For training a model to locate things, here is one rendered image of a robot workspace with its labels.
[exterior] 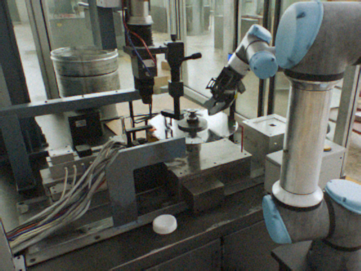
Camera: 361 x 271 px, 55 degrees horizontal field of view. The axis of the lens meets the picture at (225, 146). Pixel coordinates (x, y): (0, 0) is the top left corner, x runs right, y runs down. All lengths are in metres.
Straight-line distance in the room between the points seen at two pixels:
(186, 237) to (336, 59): 0.65
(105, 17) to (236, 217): 0.75
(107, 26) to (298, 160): 0.76
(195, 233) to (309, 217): 0.39
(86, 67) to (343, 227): 1.32
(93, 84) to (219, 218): 0.96
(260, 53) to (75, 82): 1.01
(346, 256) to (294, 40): 0.55
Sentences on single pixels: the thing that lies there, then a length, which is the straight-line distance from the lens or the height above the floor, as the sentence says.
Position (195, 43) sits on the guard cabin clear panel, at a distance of 2.14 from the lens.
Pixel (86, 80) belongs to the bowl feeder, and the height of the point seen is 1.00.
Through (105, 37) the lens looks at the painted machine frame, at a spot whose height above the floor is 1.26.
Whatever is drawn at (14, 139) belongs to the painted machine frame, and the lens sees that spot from 1.32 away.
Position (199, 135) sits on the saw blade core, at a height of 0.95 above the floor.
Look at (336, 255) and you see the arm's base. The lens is 0.93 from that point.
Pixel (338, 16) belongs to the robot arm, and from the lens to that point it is 0.66.
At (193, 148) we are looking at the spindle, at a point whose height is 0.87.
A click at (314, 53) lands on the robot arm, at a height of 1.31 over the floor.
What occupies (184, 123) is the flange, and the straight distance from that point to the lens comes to 1.24.
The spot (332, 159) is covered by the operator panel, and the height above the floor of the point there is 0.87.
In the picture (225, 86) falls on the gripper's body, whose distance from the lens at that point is 1.16.
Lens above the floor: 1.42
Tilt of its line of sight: 26 degrees down
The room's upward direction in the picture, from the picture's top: 1 degrees clockwise
